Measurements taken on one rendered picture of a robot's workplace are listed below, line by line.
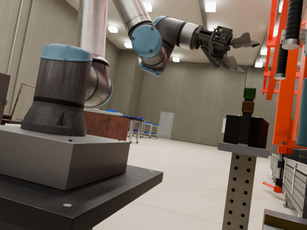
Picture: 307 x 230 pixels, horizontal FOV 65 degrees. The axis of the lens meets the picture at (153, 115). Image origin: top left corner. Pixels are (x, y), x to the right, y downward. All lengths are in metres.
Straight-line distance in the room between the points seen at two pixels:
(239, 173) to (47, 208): 0.83
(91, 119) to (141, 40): 4.96
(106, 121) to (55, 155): 4.78
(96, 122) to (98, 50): 4.60
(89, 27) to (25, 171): 0.58
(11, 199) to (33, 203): 0.04
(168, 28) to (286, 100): 2.66
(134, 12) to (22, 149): 0.50
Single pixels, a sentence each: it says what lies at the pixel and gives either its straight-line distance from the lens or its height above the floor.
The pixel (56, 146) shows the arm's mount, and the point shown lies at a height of 0.39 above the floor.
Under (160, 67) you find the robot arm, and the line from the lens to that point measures 0.88.
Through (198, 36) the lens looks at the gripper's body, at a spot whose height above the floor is 0.79.
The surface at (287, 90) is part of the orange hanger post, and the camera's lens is 3.43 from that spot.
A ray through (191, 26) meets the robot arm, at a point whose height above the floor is 0.83.
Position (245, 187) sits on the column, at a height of 0.28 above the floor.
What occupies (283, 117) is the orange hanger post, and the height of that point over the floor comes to 0.87.
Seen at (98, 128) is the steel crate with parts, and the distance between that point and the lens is 5.45.
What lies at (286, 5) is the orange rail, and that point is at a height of 2.98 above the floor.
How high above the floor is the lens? 0.45
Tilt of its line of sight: 4 degrees up
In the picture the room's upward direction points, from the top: 9 degrees clockwise
